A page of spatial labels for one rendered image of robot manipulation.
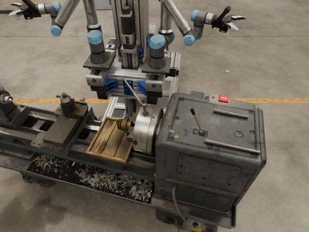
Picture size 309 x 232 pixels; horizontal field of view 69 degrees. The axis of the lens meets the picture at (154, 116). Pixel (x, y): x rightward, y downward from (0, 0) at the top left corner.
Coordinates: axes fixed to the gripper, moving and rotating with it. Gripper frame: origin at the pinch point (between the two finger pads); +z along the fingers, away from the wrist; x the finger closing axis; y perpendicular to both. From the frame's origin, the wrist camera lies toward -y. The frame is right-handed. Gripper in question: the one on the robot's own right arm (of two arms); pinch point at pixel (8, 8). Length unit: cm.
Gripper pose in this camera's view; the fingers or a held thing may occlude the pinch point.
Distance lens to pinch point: 207.4
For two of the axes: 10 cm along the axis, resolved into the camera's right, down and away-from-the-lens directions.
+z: -9.7, 1.7, -1.5
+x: -2.3, -8.0, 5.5
